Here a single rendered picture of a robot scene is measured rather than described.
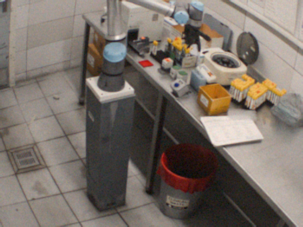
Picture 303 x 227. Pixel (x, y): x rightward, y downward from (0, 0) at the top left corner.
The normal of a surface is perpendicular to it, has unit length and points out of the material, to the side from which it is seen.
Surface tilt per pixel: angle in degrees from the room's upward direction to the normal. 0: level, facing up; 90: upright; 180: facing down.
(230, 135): 0
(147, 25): 90
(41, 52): 90
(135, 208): 0
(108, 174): 90
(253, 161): 0
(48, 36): 90
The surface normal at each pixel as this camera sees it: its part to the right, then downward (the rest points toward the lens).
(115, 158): 0.50, 0.54
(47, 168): 0.11, -0.81
